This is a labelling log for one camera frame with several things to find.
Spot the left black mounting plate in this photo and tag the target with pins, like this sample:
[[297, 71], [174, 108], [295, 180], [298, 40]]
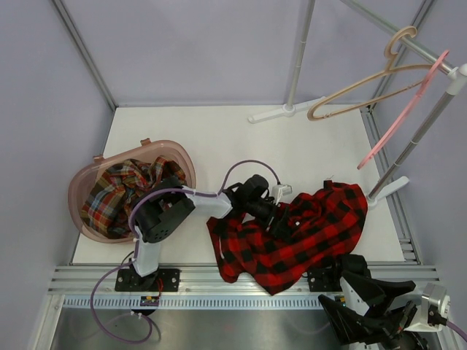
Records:
[[163, 280]]

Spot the silver white clothes rack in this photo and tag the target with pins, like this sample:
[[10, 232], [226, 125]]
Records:
[[410, 52]]

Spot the black mounting plate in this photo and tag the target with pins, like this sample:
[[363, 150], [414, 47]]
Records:
[[323, 280], [163, 280]]

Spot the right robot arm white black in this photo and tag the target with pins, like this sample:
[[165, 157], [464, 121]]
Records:
[[405, 340]]

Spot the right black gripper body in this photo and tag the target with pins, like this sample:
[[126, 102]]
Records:
[[401, 319]]

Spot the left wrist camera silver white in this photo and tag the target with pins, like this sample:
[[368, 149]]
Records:
[[279, 191]]

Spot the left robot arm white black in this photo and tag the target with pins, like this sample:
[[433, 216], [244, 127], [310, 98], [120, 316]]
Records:
[[157, 214]]

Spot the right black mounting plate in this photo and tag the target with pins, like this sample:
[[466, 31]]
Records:
[[323, 280]]

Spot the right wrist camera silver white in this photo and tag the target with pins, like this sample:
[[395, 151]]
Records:
[[432, 313]]

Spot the pink plastic hanger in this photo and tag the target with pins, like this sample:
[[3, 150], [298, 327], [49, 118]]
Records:
[[406, 111]]

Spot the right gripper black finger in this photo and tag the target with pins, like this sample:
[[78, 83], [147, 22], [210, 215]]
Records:
[[350, 327], [366, 295]]

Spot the white slotted cable duct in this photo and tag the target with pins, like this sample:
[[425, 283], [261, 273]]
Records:
[[194, 302]]

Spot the red black plaid shirt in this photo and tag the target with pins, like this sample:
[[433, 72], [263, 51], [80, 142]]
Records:
[[318, 228]]

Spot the pink translucent plastic basket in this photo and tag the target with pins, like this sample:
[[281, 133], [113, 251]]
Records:
[[85, 179]]

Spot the brown multicolour plaid shirt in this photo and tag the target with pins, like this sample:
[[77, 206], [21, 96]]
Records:
[[109, 204]]

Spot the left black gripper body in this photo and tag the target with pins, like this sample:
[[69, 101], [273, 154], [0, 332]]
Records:
[[271, 222]]

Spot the wrist camera silver white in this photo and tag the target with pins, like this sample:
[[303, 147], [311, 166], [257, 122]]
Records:
[[432, 313], [279, 191]]

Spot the beige plastic hanger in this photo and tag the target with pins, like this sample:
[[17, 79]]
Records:
[[389, 70]]

